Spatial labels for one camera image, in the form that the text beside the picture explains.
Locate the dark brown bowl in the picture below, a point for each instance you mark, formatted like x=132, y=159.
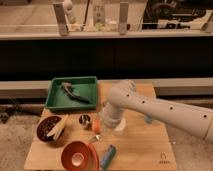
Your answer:
x=45, y=126

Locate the orange ball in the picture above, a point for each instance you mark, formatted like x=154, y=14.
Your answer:
x=96, y=126

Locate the green plastic tray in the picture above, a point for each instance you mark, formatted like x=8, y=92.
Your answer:
x=86, y=86

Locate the red spoon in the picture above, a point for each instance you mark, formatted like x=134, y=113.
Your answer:
x=94, y=155

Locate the blue cylinder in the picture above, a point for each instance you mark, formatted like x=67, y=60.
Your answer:
x=107, y=157

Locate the small blue cup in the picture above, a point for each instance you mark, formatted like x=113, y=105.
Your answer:
x=148, y=119

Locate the dark tongs in tray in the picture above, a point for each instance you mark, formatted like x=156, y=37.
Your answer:
x=69, y=91

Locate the wooden board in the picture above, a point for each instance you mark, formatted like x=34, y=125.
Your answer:
x=140, y=147

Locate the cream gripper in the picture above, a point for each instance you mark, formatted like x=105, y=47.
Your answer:
x=105, y=130

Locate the red bowl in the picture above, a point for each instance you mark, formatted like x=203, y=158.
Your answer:
x=76, y=157

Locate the white cup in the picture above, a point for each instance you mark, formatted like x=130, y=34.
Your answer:
x=120, y=127

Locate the small metal cup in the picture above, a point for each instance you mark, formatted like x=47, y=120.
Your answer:
x=85, y=121

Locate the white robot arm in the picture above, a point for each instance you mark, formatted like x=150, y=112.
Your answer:
x=198, y=121

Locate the pale wooden sticks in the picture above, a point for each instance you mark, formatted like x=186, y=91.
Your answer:
x=57, y=129

